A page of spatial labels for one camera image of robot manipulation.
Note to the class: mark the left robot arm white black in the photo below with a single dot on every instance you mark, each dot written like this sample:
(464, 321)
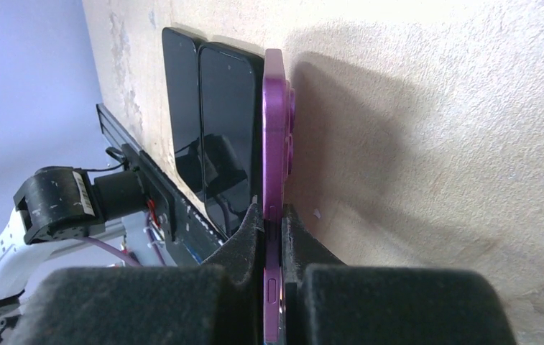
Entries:
(54, 206)

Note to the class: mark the purple-cased phone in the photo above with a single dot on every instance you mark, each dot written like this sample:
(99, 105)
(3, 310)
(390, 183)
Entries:
(278, 117)

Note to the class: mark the black phone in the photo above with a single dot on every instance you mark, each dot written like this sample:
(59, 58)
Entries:
(231, 117)
(180, 53)

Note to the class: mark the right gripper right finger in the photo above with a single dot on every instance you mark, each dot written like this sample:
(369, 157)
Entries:
(329, 302)

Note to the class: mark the black base frame rail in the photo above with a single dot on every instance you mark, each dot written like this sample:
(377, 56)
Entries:
(189, 238)

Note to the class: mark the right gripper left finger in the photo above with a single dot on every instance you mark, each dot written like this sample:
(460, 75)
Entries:
(217, 302)

